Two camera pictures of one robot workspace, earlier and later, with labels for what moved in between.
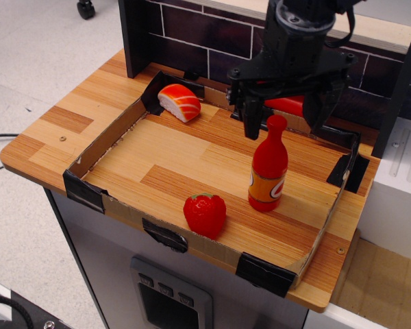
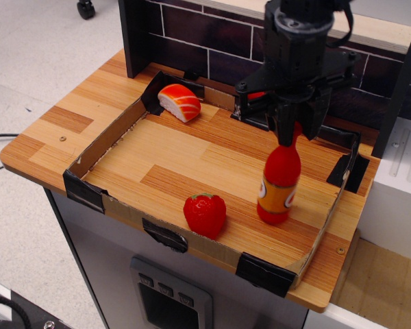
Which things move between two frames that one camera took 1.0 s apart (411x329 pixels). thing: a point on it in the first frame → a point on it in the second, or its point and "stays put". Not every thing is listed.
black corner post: [133, 18] stays put
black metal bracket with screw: [40, 319] stays put
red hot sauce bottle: [269, 168] → [280, 182]
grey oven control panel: [163, 300] stays put
